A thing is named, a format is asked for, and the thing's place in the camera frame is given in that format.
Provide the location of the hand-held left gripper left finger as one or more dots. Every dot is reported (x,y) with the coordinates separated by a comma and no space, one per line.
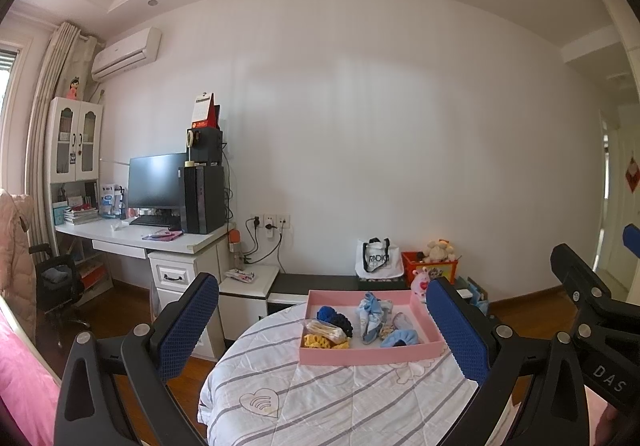
(190,326)

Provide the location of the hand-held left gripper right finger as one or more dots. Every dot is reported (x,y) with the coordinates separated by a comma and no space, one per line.
(452,328)

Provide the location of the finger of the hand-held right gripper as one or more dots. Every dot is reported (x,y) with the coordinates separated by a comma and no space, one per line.
(580,278)
(633,238)

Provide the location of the blue cartoon print cloth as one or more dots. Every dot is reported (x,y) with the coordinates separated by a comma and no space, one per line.
(370,323)

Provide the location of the pink cardboard box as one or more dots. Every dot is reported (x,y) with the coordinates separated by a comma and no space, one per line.
(360,356)

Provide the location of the navy scrunchie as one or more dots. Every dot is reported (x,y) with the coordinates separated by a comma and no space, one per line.
(345,324)

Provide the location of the blue crocheted piece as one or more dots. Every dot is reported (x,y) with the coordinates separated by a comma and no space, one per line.
(326,313)

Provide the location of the clear pack of cotton swabs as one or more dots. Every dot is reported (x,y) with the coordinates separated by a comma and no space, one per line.
(325,330)

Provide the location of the blue cardboard box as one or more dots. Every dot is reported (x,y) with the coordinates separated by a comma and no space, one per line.
(477,296)

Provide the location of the light blue fluffy scrunchie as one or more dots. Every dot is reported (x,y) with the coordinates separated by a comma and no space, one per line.
(402,338)

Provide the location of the pale pink scrunchie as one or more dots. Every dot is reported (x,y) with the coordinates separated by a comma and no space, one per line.
(401,320)

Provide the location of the pink white plush toy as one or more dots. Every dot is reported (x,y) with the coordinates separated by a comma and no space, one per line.
(420,283)

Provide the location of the pale pink embroidered quilt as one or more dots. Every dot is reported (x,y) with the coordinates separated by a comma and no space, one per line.
(597,421)

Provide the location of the red toy box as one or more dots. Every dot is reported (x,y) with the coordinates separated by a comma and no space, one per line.
(444,272)

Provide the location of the red door ornament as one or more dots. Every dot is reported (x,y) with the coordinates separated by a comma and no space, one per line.
(634,175)

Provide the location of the floral fabric pouch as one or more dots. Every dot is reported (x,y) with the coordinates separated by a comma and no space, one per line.
(241,276)

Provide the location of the beige plush toy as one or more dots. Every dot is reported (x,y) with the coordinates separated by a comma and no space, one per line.
(439,250)

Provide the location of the pink notebook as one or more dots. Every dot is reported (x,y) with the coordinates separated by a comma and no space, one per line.
(162,236)

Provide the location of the white tote bag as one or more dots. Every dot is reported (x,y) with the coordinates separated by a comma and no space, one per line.
(380,261)

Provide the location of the orange capped bottle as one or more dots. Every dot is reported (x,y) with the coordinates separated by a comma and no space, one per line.
(235,237)

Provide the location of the black keyboard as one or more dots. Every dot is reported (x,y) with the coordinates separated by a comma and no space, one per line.
(155,221)

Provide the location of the yellow crocheted piece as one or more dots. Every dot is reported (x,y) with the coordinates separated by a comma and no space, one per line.
(312,341)

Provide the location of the white computer desk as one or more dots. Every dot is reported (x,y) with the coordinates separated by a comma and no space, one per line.
(110,231)

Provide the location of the black white tv stand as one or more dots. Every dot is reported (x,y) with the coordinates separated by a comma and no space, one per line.
(310,282)

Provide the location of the black computer tower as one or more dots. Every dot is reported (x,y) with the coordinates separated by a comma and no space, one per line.
(205,198)

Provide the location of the black office chair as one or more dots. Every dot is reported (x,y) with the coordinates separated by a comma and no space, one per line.
(55,286)

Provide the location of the striped white quilted tablecloth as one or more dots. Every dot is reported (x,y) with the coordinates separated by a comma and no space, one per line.
(325,396)

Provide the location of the blue white carton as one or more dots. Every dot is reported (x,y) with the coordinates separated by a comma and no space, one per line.
(111,201)

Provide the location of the black computer monitor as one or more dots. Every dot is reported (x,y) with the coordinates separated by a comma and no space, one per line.
(155,181)

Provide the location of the stack of books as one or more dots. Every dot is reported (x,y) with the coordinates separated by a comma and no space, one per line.
(75,216)

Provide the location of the pink bed sheet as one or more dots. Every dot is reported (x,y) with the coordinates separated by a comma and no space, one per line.
(25,386)

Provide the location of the black speaker box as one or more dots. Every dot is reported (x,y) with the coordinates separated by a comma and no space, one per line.
(207,145)

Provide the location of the white glass door cabinet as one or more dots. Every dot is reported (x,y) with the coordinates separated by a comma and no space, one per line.
(75,145)

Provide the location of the red desk calendar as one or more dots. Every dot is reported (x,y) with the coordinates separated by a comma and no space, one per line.
(205,110)

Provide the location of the small pink doll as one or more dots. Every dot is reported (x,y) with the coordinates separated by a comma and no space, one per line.
(74,88)

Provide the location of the white air conditioner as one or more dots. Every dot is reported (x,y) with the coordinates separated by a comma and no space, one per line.
(125,55)

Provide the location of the beige curtain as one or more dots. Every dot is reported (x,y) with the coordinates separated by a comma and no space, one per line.
(50,75)

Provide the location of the window with blind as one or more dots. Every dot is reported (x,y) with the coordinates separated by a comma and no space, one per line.
(6,60)

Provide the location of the white wall socket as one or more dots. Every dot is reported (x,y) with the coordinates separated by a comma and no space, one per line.
(284,221)
(270,218)
(256,219)

